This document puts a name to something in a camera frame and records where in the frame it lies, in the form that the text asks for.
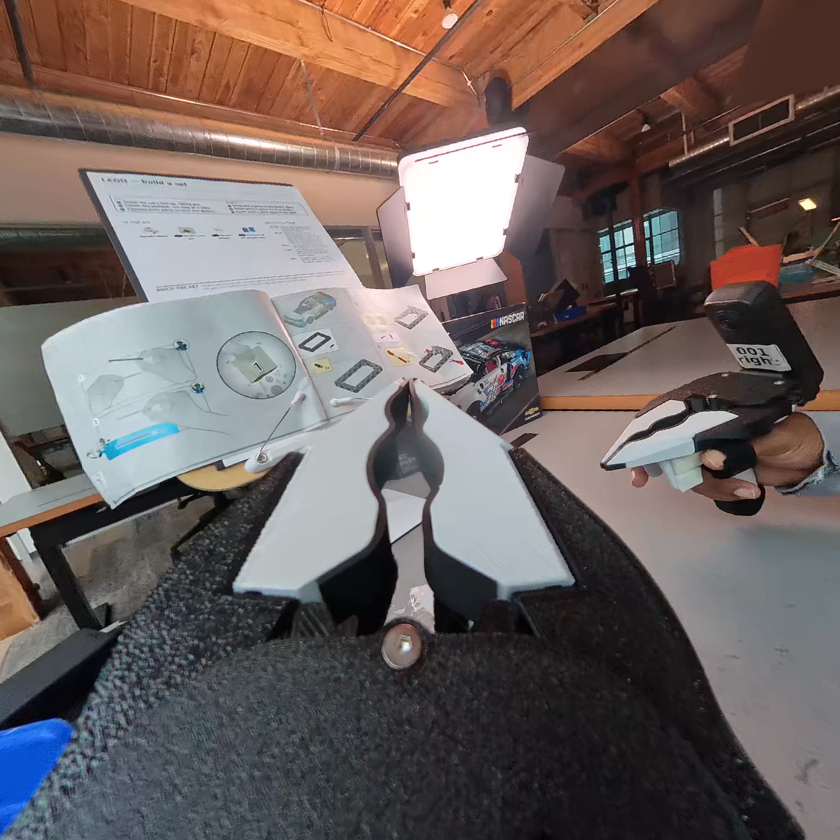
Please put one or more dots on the silver ventilation duct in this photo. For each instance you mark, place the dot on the silver ventilation duct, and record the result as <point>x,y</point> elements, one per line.
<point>164,131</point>

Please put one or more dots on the open instruction booklet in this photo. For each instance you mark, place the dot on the open instruction booklet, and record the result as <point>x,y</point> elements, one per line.
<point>197,387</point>

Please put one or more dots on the clear plastic parts bag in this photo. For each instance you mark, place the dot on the clear plastic parts bag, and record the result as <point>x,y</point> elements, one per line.
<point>420,600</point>

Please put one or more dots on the person's right hand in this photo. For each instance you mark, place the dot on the person's right hand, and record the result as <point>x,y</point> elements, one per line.
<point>791,453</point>

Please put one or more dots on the white desk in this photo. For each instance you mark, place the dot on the white desk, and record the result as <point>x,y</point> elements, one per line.
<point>722,623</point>

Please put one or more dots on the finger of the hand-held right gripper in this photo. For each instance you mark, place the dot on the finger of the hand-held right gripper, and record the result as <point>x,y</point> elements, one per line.
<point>646,453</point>
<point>659,415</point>

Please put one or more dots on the orange box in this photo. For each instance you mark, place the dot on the orange box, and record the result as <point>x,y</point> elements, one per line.
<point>745,272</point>

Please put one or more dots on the black toy car box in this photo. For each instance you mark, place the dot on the black toy car box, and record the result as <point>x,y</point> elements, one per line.
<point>499,358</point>

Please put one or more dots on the white book stand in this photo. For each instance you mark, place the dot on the white book stand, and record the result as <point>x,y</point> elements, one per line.
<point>262,463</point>

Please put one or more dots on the LED studio light panel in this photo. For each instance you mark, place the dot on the LED studio light panel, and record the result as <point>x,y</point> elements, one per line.
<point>459,203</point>

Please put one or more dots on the printed instruction sheet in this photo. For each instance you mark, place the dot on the printed instruction sheet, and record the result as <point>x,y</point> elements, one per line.
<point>216,229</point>

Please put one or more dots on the blue plastic object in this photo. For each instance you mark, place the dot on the blue plastic object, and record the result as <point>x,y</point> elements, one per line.
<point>29,768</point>

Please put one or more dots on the metal duct with vent grille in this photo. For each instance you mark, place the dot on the metal duct with vent grille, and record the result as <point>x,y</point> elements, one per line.
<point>761,121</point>

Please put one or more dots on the white table with wooden edge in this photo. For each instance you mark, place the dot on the white table with wooden edge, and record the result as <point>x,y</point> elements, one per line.
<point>669,348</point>

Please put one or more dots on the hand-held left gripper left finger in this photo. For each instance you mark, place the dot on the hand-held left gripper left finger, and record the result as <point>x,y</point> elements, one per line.
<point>308,525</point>

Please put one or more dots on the paned window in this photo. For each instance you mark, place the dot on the paned window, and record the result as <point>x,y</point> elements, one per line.
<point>646,239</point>

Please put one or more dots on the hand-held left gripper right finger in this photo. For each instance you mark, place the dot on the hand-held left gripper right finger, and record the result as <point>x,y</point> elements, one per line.
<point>499,525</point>

